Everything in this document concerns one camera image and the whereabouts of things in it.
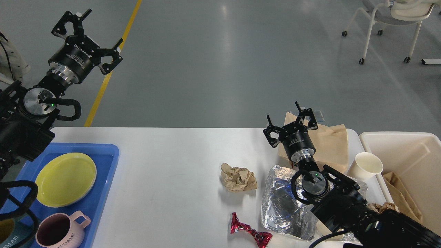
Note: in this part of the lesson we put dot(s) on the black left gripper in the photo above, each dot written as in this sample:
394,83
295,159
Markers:
80,54

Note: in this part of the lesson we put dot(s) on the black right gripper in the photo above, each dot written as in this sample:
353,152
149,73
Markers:
295,140

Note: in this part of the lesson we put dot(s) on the brown paper bag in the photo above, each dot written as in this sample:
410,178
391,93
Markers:
331,145

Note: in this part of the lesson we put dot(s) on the yellow plastic plate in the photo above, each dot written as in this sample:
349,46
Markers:
56,181

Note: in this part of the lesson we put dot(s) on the pink ceramic mug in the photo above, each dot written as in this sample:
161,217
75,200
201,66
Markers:
62,231

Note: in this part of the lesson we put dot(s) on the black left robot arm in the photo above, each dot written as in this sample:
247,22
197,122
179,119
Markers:
27,114

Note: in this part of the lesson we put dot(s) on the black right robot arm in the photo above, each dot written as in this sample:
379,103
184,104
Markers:
335,197

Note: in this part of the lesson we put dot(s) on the chair with beige coat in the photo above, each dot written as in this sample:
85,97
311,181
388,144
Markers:
12,64

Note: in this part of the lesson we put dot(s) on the crumpled brown paper ball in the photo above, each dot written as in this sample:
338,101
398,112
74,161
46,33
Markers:
237,179

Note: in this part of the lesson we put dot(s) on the upright white paper cup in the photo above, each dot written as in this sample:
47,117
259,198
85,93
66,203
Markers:
365,166

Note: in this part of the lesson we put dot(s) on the lying white paper cup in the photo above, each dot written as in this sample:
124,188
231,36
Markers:
323,230

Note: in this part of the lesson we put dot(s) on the crumpled brown paper right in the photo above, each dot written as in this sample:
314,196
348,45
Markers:
381,208

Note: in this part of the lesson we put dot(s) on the red foil wrapper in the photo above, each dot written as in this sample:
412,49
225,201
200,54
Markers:
261,239

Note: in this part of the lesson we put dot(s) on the white round plate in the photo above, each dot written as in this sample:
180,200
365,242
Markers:
85,179

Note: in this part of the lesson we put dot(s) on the beige plastic bin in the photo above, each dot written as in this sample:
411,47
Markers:
415,157

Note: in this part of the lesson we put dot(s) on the brown paper in bin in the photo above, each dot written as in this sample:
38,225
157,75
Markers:
401,197

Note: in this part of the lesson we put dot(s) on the white chair base right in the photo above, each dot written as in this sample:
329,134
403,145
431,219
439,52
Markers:
431,61

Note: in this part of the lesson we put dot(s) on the white office chair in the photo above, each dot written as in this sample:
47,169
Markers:
393,13

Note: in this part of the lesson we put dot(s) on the blue ceramic mug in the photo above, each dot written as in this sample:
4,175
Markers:
13,231

